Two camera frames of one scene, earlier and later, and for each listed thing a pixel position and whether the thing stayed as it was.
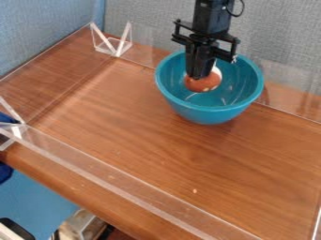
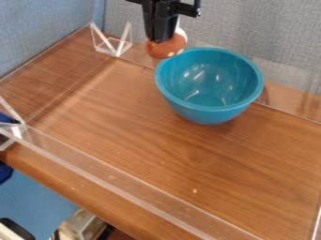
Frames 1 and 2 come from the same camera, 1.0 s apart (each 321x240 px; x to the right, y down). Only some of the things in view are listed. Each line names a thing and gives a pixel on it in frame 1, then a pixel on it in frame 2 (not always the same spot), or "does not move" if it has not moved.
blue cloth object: [7, 171] does not move
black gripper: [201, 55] → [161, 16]
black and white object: [11, 231] does not move
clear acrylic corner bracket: [112, 45] does not move
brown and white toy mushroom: [205, 83] → [170, 46]
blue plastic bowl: [224, 105] does not move
